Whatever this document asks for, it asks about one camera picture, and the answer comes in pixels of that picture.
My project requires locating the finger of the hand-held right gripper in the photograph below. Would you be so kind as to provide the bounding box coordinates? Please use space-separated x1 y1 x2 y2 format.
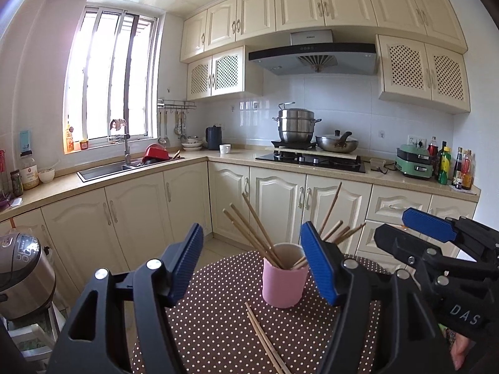
401 207 499 277
373 223 499 339

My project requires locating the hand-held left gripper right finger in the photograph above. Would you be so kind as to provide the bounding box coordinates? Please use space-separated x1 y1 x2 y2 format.
299 221 453 374

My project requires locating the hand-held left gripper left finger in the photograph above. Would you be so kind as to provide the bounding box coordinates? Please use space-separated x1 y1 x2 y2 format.
47 223 205 374

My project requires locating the pink cup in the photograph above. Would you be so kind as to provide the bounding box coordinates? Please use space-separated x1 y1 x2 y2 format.
262 242 310 308

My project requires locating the bunch of wooden chopsticks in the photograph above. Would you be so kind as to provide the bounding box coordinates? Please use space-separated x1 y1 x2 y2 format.
222 181 367 271

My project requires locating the slim wooden chopstick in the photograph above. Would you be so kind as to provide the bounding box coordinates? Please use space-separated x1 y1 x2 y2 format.
247 311 283 374
245 302 292 374

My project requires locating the person's right hand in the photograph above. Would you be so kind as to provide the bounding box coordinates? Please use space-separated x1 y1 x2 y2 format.
448 333 478 371

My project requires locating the green yellow label bottle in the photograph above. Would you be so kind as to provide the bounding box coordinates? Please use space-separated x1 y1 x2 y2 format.
437 147 452 185

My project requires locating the dark sauce bottle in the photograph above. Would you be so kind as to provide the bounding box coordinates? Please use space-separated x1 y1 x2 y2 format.
452 147 464 188

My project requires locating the green multi cooker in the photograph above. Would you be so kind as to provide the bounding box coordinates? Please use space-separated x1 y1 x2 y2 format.
395 144 435 180

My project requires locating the red label sauce bottle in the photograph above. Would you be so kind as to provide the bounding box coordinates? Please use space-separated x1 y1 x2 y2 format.
462 149 474 191

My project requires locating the brown polka dot tablecloth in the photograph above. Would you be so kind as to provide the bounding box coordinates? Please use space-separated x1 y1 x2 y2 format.
130 251 390 374

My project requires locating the cream base cabinet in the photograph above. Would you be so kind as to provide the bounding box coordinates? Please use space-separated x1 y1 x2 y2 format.
206 150 481 266
0 156 213 312

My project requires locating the black gas hob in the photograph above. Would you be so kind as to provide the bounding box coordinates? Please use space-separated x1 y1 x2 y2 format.
255 151 367 174

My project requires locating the red bowl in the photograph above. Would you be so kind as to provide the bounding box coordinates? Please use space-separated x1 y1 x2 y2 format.
141 143 172 165

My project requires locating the steel wok with lid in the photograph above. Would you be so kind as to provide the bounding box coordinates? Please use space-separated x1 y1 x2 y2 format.
315 130 359 153

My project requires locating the black electric kettle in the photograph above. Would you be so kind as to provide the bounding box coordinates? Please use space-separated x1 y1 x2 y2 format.
205 125 223 151

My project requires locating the hanging metal ladle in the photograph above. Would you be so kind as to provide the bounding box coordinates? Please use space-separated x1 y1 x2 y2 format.
157 109 169 146

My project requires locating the steel kitchen sink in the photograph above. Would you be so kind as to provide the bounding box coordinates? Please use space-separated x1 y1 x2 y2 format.
77 162 184 182

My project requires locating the steel faucet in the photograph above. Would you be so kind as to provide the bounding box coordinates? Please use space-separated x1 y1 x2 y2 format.
110 119 131 165

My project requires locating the hanging metal spoon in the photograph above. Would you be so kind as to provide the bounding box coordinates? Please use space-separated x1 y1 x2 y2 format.
173 110 188 143

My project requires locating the steel steamer pot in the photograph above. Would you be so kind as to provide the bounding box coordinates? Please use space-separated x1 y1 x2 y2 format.
272 102 322 143

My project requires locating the silver rice cooker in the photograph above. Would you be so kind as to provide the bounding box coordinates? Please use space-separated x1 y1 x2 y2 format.
0 232 57 322

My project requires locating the large labelled jar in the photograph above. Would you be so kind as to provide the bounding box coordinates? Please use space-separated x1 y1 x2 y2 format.
19 149 40 191

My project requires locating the small dark jar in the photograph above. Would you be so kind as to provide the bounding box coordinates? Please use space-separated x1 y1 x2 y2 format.
10 169 24 197

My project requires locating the barred kitchen window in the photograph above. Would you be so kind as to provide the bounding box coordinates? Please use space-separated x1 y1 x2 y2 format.
62 6 160 154

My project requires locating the black range hood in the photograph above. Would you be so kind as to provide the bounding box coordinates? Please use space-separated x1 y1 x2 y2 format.
248 30 378 76

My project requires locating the cream upper cabinet row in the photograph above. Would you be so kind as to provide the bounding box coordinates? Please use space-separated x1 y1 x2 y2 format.
180 0 468 63

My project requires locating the metal utensil rail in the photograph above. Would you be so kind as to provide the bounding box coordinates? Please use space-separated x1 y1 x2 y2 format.
157 99 196 110

